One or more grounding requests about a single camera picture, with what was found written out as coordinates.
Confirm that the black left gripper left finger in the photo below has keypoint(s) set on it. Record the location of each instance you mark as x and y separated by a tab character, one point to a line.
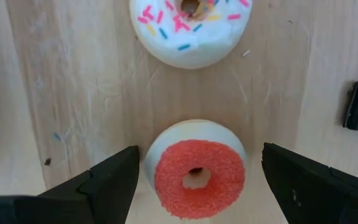
98	193

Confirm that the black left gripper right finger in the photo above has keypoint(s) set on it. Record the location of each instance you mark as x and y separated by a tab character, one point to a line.
309	193

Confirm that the small red sugar donut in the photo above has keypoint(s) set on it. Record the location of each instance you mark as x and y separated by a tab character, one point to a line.
172	186

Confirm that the small white sprinkled donut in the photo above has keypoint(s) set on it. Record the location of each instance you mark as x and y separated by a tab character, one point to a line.
191	49

